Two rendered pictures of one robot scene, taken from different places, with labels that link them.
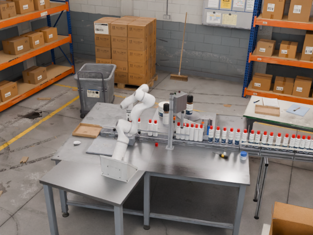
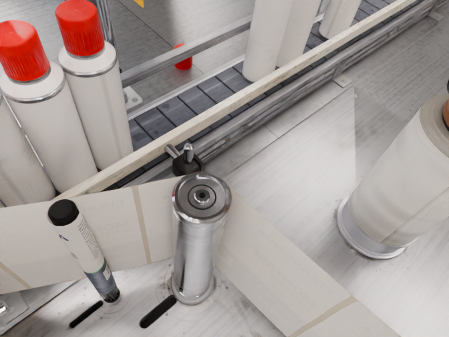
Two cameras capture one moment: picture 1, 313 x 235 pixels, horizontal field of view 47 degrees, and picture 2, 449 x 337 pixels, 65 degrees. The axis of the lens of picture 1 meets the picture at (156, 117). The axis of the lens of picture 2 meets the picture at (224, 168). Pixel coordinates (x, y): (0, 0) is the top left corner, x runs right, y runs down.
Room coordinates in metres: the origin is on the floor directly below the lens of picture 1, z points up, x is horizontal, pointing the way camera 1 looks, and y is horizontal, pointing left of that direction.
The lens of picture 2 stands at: (3.92, -0.41, 1.26)
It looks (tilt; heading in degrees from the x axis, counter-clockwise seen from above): 55 degrees down; 118
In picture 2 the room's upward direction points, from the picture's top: 11 degrees clockwise
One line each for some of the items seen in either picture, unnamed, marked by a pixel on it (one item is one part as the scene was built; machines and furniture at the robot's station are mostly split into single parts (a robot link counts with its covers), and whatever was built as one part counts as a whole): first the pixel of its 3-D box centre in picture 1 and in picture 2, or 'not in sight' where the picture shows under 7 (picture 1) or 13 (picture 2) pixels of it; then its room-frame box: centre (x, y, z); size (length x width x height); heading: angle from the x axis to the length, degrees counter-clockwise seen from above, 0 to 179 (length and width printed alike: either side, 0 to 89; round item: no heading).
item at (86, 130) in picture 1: (87, 130); not in sight; (3.88, 0.84, 0.85); 0.30 x 0.26 x 0.04; 79
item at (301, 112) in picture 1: (297, 109); not in sight; (4.66, -2.01, 0.81); 0.32 x 0.24 x 0.01; 144
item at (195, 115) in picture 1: (188, 115); not in sight; (4.25, -0.42, 0.89); 0.31 x 0.31 x 0.01
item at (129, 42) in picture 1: (126, 52); not in sight; (7.61, 0.67, 0.70); 1.20 x 0.82 x 1.39; 74
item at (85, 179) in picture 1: (102, 168); not in sight; (3.15, 0.56, 0.81); 0.90 x 0.90 x 0.04; 68
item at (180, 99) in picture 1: (178, 102); not in sight; (3.59, -0.23, 1.38); 0.17 x 0.10 x 0.19; 135
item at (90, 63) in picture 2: (178, 130); (99, 100); (3.67, -0.26, 0.98); 0.05 x 0.05 x 0.20
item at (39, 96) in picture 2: (182, 130); (52, 123); (3.67, -0.31, 0.98); 0.05 x 0.05 x 0.20
